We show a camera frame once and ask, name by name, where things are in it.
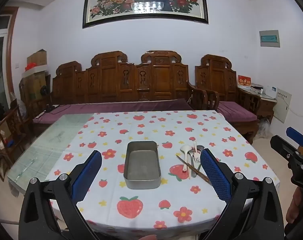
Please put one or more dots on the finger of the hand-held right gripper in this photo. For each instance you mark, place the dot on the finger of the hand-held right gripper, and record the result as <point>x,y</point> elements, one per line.
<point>295,133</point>
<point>280,143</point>

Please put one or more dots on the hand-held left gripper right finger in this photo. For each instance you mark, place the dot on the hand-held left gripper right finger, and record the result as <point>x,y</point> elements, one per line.
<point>215,177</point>

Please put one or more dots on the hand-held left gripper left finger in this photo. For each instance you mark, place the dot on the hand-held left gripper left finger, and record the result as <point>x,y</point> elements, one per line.
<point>87,177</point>

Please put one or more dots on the metal spoon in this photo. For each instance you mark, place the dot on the metal spoon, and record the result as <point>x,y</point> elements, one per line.
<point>195,172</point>

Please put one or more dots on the wooden chopstick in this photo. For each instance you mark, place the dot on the wooden chopstick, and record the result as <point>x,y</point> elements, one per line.
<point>193,168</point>

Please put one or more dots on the metal fork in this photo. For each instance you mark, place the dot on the metal fork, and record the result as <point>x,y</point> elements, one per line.
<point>196,158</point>

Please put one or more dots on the white plastic spoon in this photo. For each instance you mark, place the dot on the white plastic spoon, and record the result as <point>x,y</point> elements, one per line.
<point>185,150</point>

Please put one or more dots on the rectangular metal tray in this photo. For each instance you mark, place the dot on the rectangular metal tray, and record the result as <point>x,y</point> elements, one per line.
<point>141,165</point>

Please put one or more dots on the person's right hand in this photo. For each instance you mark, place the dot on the person's right hand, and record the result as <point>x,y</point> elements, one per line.
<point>295,205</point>

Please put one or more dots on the clear plastic bag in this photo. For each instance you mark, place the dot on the clear plastic bag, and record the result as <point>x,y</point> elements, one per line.
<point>264,128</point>

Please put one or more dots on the wooden side table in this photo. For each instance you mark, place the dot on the wooden side table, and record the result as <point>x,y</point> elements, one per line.
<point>266,105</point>

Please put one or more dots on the white device with blue label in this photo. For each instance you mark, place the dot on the white device with blue label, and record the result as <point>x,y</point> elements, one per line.
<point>271,91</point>

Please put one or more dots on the purple armchair cushion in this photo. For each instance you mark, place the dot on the purple armchair cushion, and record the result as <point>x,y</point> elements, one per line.
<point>236,111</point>

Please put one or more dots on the black device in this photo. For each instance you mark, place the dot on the black device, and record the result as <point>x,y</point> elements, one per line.
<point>257,88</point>

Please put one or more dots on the red gift box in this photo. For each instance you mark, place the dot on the red gift box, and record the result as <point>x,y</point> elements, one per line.
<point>244,81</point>

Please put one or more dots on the purple sofa cushion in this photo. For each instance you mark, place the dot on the purple sofa cushion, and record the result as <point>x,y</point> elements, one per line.
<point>116,105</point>

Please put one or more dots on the strawberry flower print tablecloth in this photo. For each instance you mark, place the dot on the strawberry flower print tablecloth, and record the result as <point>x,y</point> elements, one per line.
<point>146,125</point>

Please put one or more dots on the wooden chair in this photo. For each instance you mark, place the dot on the wooden chair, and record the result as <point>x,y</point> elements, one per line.
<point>11,130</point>

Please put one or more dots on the carved wooden armchair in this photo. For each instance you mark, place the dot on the carved wooden armchair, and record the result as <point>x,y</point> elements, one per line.
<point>216,77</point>

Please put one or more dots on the carved wooden sofa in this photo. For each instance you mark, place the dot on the carved wooden sofa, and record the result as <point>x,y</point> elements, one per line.
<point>109,80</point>

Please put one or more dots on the large cardboard box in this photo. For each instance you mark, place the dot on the large cardboard box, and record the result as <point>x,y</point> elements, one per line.
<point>35,85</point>

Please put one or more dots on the red decoration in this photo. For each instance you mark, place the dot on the red decoration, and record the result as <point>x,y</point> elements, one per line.
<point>30,67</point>

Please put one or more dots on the small cardboard box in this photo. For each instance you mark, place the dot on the small cardboard box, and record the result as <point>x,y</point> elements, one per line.
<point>37,57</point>

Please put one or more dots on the framed peacock flower painting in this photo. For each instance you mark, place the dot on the framed peacock flower painting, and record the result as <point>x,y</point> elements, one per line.
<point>141,0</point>

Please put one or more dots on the grey wall electrical panel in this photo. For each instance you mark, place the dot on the grey wall electrical panel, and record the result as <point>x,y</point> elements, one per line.
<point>269,38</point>

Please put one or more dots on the wooden door frame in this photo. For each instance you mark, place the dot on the wooden door frame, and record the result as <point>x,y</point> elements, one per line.
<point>10,55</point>

